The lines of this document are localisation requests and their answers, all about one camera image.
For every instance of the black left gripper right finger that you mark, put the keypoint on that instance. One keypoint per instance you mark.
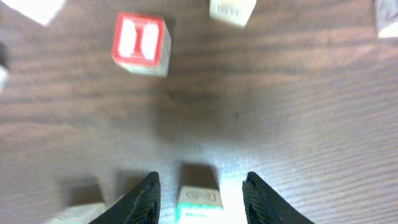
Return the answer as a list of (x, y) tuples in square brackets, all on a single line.
[(263, 205)]

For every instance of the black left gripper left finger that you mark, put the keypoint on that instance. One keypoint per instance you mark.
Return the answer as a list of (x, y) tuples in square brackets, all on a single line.
[(141, 205)]

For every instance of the green B block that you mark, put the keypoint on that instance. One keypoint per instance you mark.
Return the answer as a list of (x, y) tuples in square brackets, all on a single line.
[(199, 205)]

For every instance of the green R block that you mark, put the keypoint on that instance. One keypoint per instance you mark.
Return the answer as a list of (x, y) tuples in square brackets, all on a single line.
[(79, 214)]

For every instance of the yellow O block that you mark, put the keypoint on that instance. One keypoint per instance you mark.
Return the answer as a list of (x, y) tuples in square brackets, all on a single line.
[(119, 199)]

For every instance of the red I block lower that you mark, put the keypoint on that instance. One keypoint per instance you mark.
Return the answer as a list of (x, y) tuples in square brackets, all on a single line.
[(142, 44)]

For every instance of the yellow block near I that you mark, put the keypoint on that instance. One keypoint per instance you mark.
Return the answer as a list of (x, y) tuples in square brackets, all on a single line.
[(234, 12)]

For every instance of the red U block upper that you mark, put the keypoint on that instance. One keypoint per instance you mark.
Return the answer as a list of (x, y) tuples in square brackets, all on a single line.
[(40, 11)]

